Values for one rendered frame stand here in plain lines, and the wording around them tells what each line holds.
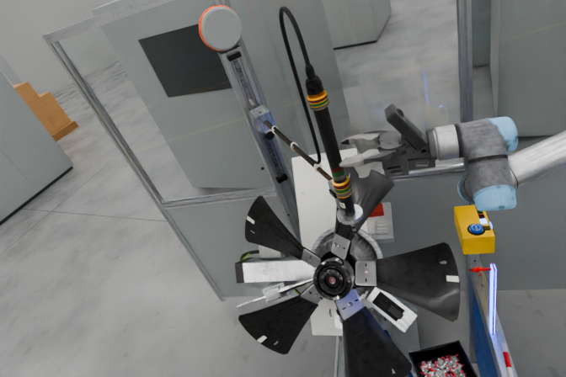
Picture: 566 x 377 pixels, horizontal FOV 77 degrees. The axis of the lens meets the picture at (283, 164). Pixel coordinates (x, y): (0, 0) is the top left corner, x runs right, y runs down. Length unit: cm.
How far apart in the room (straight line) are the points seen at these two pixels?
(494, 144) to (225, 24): 98
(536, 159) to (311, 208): 77
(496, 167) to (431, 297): 47
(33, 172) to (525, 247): 609
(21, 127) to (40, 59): 818
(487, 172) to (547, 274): 168
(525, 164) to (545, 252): 137
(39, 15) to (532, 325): 1462
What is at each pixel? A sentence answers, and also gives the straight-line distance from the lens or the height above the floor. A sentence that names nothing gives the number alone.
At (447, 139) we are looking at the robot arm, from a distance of 82.
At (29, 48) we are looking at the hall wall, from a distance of 1440.
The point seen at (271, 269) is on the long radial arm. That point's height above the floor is 112.
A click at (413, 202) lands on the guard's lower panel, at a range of 191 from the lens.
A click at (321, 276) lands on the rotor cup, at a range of 114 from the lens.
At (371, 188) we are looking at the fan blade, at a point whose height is 140.
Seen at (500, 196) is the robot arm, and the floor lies 155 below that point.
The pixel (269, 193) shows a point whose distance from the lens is 193.
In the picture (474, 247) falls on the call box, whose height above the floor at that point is 102.
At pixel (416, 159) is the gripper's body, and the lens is 86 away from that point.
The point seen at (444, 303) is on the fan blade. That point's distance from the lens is 115.
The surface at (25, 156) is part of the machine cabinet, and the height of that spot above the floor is 59.
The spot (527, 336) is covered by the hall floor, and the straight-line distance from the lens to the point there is 245.
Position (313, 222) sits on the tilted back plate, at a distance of 140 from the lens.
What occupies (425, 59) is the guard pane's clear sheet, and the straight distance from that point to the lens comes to 154.
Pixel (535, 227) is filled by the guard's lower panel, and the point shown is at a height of 56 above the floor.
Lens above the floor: 210
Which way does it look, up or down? 32 degrees down
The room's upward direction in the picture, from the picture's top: 21 degrees counter-clockwise
